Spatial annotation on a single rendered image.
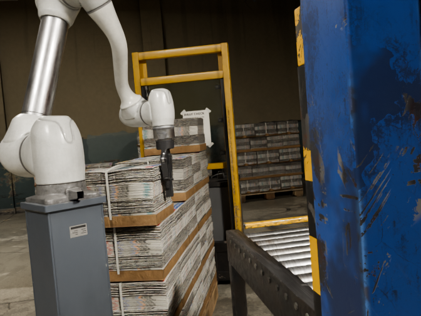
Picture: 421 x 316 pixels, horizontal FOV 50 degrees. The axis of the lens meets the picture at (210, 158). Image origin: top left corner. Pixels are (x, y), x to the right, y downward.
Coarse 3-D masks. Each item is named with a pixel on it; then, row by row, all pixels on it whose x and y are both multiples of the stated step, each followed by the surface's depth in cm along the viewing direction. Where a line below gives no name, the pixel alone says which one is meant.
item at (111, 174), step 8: (120, 168) 193; (104, 176) 179; (112, 176) 178; (104, 184) 179; (112, 184) 179; (104, 192) 179; (112, 192) 178; (112, 200) 178; (104, 208) 179; (112, 208) 178; (104, 216) 179
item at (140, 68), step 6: (132, 54) 350; (132, 60) 351; (138, 66) 350; (144, 66) 357; (138, 72) 350; (144, 72) 358; (138, 78) 351; (138, 84) 351; (138, 90) 351; (144, 90) 352; (144, 96) 353; (144, 156) 354
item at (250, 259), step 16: (240, 240) 156; (240, 256) 153; (256, 256) 134; (272, 256) 133; (240, 272) 155; (256, 272) 133; (272, 272) 118; (288, 272) 117; (256, 288) 135; (272, 288) 119; (288, 288) 106; (304, 288) 104; (272, 304) 120; (288, 304) 107; (304, 304) 96
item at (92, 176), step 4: (100, 168) 202; (104, 168) 200; (108, 168) 198; (88, 172) 179; (92, 172) 179; (96, 172) 179; (88, 176) 180; (92, 176) 179; (96, 176) 179; (88, 180) 179; (92, 180) 179; (96, 180) 179; (88, 184) 180; (92, 184) 180; (96, 184) 179; (100, 184) 179; (88, 188) 180; (92, 188) 180; (96, 188) 179; (100, 188) 179; (100, 192) 179
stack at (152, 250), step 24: (168, 216) 198; (192, 216) 255; (120, 240) 183; (144, 240) 181; (168, 240) 191; (192, 240) 249; (120, 264) 183; (144, 264) 182; (192, 264) 240; (120, 288) 184; (144, 288) 183; (168, 288) 186; (192, 288) 239; (120, 312) 185; (144, 312) 184; (168, 312) 184; (192, 312) 235
